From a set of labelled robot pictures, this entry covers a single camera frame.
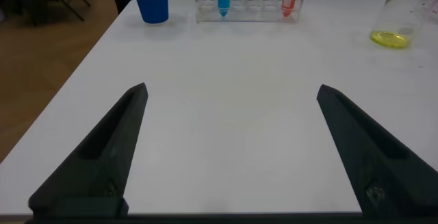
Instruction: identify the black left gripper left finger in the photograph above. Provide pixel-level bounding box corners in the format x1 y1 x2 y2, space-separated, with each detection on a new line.
28 82 149 218

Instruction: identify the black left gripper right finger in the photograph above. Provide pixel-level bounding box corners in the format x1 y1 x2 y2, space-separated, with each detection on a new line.
316 84 438 220

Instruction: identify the clear glass beaker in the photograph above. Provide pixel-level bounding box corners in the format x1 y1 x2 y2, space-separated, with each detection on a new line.
369 0 438 50

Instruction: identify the clear acrylic test tube rack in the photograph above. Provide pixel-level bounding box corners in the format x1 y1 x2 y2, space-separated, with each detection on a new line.
194 0 307 24

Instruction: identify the blue white paper cup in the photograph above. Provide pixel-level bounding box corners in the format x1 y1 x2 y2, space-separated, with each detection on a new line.
129 0 170 25

